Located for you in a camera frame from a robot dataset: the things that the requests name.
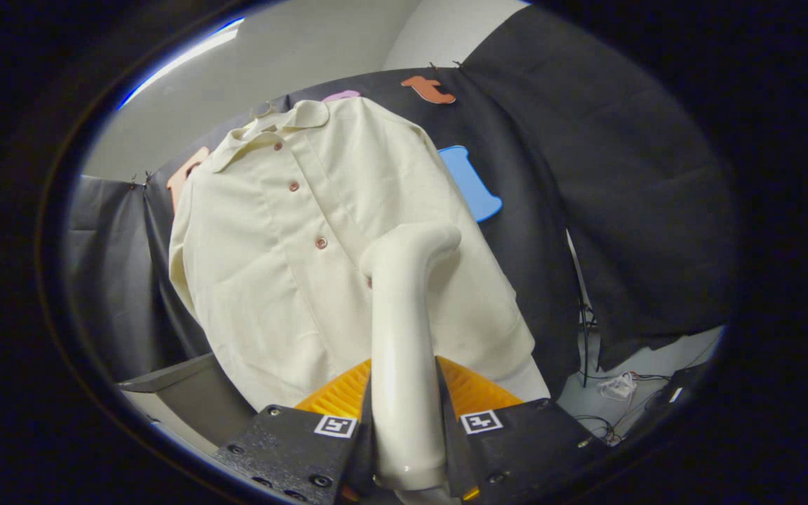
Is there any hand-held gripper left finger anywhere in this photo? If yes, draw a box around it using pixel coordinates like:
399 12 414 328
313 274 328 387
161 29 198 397
215 359 375 505

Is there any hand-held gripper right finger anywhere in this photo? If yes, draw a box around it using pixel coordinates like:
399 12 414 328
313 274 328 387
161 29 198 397
434 356 615 502

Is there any white garment steamer head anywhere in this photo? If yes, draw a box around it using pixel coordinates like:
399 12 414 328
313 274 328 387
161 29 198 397
359 223 462 492

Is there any cream button shirt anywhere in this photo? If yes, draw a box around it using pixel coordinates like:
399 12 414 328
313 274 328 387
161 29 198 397
168 97 537 411

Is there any small white electronic device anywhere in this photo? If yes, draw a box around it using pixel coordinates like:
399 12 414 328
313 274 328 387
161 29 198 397
599 372 638 400

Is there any grey top cabinet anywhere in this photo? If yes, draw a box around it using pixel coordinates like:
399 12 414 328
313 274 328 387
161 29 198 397
116 353 257 457

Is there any black backdrop cloth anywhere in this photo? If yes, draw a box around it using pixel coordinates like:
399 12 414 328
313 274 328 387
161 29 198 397
64 6 740 383

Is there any tangle of thin wires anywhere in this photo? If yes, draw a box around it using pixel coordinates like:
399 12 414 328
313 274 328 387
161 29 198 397
572 414 622 447

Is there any black hanging cable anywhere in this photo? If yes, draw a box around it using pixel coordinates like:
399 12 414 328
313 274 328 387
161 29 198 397
576 302 598 388

